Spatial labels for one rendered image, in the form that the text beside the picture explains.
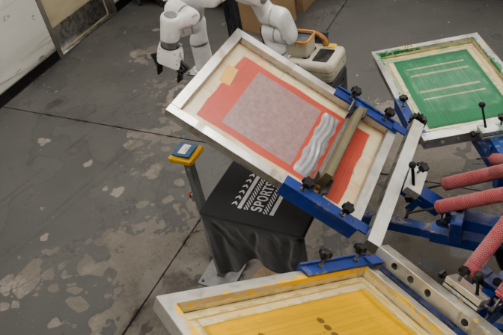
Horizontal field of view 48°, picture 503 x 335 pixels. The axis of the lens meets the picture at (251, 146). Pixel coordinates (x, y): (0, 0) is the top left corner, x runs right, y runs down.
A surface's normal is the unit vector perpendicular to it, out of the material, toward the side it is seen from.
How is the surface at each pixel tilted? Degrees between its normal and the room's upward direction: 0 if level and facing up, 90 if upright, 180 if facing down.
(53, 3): 90
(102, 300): 0
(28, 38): 90
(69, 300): 0
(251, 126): 32
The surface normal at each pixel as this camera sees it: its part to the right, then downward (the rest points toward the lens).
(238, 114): 0.34, -0.57
